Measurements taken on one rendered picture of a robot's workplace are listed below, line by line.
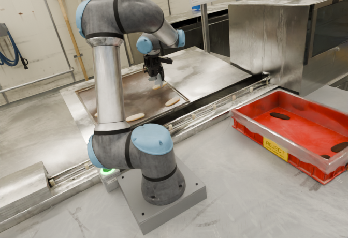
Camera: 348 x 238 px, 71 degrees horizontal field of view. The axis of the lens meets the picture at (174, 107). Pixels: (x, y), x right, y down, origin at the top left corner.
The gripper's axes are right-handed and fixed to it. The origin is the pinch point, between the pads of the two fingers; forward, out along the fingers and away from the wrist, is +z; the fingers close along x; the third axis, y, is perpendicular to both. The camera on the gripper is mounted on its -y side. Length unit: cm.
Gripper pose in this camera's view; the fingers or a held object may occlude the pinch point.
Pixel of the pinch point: (159, 83)
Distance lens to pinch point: 142.8
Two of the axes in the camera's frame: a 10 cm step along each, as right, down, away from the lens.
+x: 6.4, 4.3, -6.4
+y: -7.7, 4.2, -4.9
